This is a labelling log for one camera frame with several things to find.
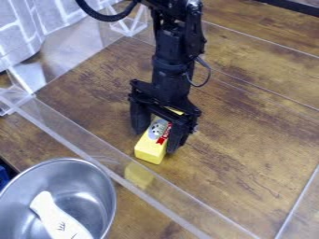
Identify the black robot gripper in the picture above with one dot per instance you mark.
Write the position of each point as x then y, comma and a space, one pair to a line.
163, 97

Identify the yellow butter block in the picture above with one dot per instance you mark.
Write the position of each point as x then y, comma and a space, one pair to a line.
151, 146

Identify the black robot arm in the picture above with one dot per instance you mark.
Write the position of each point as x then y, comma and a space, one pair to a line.
178, 31

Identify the silver metal bowl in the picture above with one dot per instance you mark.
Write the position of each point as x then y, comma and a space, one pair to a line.
68, 184

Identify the clear acrylic barrier panel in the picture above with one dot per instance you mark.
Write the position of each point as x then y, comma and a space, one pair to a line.
243, 180

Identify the blue object at edge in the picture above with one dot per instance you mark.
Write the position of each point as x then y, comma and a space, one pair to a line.
4, 177

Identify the grey brick pattern curtain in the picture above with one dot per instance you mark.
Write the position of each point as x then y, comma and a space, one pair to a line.
27, 22

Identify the white plastic spatula handle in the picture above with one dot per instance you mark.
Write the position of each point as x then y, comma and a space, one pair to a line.
62, 226

